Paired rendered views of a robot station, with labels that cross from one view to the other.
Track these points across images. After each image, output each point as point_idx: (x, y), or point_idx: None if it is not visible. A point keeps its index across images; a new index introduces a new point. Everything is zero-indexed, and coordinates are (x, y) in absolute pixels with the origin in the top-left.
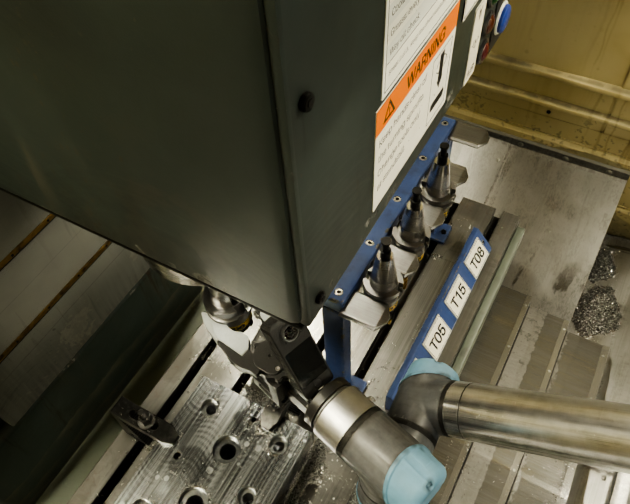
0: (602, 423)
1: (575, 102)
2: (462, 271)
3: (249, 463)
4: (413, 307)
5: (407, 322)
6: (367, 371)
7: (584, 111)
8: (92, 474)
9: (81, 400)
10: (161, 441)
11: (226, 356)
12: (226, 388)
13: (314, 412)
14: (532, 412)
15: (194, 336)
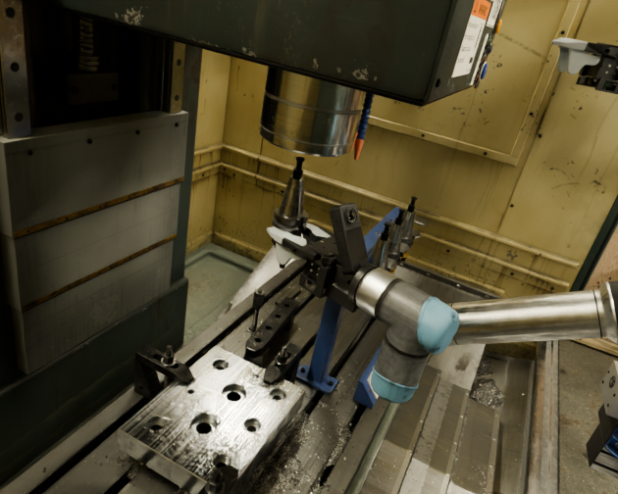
0: (560, 297)
1: (466, 244)
2: None
3: (254, 403)
4: (368, 342)
5: (364, 350)
6: (336, 375)
7: (472, 250)
8: (98, 416)
9: (76, 391)
10: (180, 377)
11: (289, 247)
12: (233, 355)
13: (360, 277)
14: (508, 302)
15: (197, 336)
